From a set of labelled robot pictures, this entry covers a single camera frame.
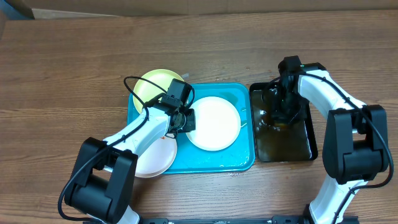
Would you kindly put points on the cardboard board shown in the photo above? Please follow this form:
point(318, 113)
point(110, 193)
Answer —
point(196, 7)

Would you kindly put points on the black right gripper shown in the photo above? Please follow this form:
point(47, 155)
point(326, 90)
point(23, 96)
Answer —
point(285, 119)

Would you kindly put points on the white plate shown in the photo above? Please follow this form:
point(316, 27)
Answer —
point(217, 124)

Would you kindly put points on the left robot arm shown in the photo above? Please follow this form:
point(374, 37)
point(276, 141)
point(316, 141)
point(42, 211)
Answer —
point(100, 186)

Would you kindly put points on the black water basin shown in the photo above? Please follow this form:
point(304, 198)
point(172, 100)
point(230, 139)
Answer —
point(295, 143)

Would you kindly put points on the yellow green sponge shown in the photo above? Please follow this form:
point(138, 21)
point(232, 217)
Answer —
point(278, 124)

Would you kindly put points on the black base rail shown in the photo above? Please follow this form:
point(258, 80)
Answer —
point(274, 220)

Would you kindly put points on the yellow-green plate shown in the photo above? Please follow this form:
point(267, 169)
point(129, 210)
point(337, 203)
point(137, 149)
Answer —
point(161, 77)

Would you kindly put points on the teal plastic tray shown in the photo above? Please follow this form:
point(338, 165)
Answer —
point(239, 156)

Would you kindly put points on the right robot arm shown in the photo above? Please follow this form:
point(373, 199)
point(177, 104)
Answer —
point(355, 150)

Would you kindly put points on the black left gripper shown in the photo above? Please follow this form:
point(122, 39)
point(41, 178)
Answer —
point(191, 124)

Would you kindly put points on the pink-white plate with stain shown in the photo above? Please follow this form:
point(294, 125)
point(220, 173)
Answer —
point(158, 157)

